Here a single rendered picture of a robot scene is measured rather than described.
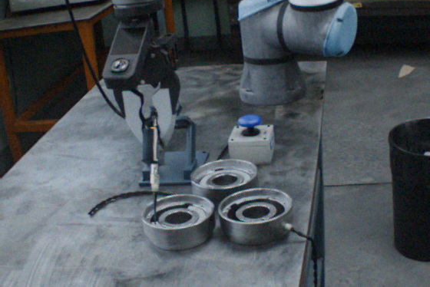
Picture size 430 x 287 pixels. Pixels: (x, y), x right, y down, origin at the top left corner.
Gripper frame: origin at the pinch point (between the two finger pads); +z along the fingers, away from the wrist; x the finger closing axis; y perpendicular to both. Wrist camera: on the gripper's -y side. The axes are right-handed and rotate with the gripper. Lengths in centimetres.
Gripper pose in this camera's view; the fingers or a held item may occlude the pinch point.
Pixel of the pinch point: (153, 140)
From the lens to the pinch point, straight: 95.8
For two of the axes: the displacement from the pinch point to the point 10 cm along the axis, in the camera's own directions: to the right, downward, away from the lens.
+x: -9.8, 0.5, 2.0
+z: 1.1, 9.3, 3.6
